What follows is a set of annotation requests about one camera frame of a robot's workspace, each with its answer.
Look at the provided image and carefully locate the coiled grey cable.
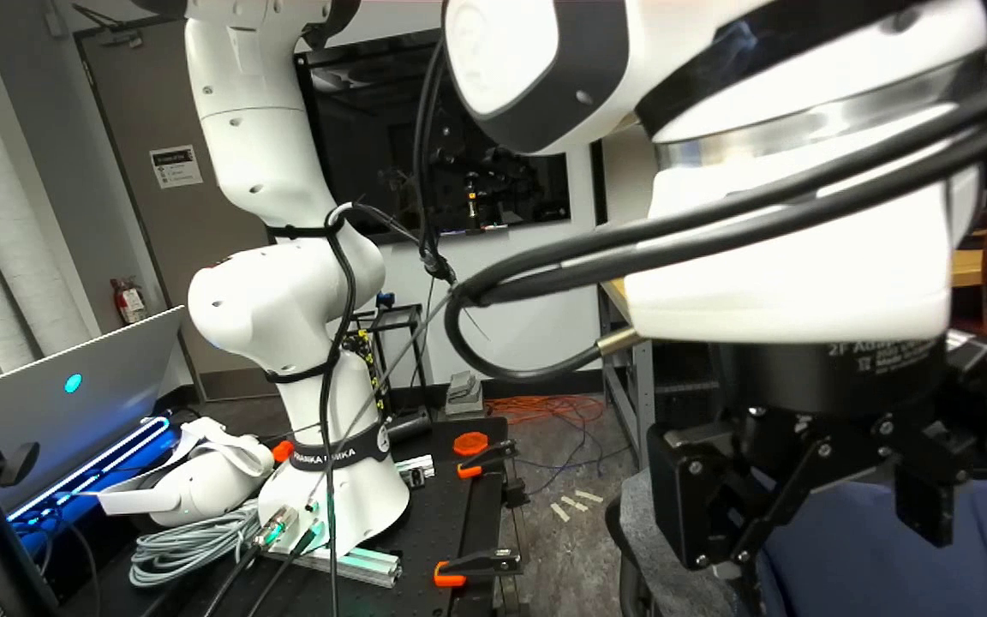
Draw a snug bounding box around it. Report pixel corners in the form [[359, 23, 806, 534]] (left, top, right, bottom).
[[122, 503, 265, 595]]

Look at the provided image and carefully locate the thick black cable bundle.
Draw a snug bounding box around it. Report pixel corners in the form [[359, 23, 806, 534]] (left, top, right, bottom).
[[404, 30, 987, 388]]

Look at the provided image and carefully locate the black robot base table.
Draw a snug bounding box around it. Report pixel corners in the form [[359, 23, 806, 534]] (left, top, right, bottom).
[[58, 415, 515, 617]]

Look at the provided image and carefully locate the orange black clamp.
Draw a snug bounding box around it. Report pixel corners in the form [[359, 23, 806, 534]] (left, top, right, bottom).
[[447, 426, 520, 485], [428, 547, 532, 598]]

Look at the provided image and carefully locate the grey door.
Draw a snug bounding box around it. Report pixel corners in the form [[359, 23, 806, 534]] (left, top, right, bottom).
[[72, 14, 295, 386]]

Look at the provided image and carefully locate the black wall television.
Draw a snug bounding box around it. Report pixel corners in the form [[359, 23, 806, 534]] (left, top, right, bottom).
[[290, 30, 576, 248]]

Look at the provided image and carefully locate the white door sign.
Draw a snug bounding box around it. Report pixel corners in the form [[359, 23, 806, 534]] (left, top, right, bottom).
[[148, 140, 209, 192]]

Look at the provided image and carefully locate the black wire shelf cart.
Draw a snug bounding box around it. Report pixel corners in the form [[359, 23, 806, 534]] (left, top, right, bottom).
[[347, 295, 434, 400]]

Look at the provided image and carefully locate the teal connector box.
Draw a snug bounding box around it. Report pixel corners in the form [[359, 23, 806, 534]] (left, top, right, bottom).
[[260, 503, 404, 595]]

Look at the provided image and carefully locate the silver laptop with blue lights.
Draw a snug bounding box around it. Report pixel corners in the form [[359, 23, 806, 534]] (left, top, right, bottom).
[[0, 301, 196, 600]]

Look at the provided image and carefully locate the thin black cable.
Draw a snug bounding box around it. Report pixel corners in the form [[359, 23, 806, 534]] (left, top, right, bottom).
[[265, 198, 428, 617]]

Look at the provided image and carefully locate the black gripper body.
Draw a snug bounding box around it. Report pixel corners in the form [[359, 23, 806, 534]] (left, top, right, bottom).
[[728, 333, 955, 462]]

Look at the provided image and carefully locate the blue denim cloth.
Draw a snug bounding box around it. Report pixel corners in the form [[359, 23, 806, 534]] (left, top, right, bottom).
[[751, 472, 987, 617]]

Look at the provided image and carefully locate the red fire extinguisher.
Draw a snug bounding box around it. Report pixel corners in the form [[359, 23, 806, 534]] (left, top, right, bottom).
[[110, 277, 149, 330]]

